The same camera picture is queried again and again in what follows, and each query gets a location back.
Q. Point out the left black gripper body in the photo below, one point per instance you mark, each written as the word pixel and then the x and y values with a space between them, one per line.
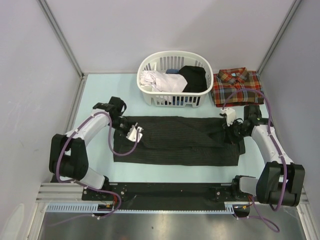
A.
pixel 121 125

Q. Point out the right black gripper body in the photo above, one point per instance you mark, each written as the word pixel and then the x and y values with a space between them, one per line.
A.
pixel 236 132

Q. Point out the dark striped long sleeve shirt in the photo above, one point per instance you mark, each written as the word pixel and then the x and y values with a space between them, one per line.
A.
pixel 176 140

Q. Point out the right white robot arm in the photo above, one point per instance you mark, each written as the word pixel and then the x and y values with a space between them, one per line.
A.
pixel 281 180

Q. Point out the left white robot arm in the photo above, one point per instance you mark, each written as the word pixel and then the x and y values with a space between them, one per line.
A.
pixel 68 159

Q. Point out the red plaid folded shirt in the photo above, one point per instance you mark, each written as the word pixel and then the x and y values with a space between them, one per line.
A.
pixel 236 87

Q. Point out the white shirt in basket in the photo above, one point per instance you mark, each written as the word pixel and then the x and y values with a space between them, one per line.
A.
pixel 163 82

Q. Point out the white plastic laundry basket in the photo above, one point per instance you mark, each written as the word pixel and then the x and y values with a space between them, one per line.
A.
pixel 174 59

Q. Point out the black garment in basket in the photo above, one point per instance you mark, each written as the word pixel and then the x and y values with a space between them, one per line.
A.
pixel 195 77

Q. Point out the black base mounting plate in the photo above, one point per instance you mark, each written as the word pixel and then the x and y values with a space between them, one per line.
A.
pixel 184 203

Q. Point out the blue garment in basket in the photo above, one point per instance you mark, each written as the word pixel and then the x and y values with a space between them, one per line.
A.
pixel 172 71

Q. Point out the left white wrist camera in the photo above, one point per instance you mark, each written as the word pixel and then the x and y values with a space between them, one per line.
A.
pixel 135 133

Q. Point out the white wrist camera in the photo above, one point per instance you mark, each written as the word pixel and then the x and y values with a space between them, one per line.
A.
pixel 229 114
pixel 135 133

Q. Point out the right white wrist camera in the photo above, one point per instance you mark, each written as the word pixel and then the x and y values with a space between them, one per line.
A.
pixel 229 114

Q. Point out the white slotted cable duct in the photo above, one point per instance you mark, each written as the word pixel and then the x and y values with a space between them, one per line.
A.
pixel 103 208

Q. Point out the left aluminium corner post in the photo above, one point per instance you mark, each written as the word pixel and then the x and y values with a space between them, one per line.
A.
pixel 49 15

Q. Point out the aluminium corner post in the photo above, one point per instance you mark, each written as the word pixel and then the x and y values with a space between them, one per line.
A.
pixel 279 34
pixel 49 15

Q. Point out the right aluminium corner post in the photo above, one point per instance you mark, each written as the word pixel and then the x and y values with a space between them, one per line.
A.
pixel 279 34

